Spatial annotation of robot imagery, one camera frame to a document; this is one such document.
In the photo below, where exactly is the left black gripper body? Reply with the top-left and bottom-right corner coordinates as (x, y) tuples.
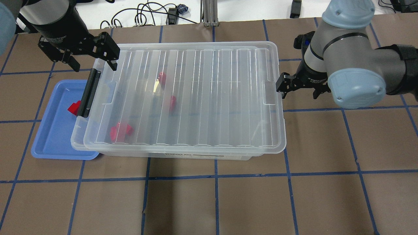
(38, 33), (98, 62)

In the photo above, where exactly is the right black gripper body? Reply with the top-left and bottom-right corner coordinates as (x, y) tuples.
(294, 31), (330, 92)

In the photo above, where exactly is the red toy block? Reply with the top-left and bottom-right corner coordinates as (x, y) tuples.
(158, 71), (166, 88)
(169, 95), (177, 114)
(67, 100), (81, 116)
(109, 122), (134, 143)

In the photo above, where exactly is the clear plastic box lid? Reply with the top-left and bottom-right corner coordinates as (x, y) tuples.
(83, 46), (287, 154)

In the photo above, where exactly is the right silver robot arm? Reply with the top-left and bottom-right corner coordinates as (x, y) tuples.
(276, 0), (418, 109)

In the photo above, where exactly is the clear plastic storage box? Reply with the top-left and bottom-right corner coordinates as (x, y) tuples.
(71, 41), (287, 161)

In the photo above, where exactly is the blue plastic tray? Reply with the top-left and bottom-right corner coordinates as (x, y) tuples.
(31, 79), (99, 160)

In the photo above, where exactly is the aluminium frame post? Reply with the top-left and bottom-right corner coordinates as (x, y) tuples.
(201, 0), (219, 27)

